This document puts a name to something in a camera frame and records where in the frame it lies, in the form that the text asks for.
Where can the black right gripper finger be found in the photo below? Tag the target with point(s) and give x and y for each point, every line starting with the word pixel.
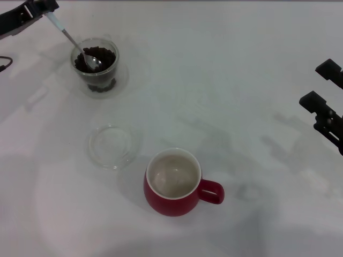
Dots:
pixel 313 101
pixel 328 69

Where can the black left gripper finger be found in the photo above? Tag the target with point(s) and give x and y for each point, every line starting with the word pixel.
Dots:
pixel 49 4
pixel 13 22

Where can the clear glass cup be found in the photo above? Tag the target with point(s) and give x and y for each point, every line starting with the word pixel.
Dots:
pixel 80 72

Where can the coffee bean pile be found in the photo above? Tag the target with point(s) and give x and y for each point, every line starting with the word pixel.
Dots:
pixel 105 54

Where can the clear glass lid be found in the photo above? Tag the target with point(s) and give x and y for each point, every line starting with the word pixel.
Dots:
pixel 115 146

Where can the red ceramic mug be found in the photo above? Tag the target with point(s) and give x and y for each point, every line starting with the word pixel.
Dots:
pixel 160 200

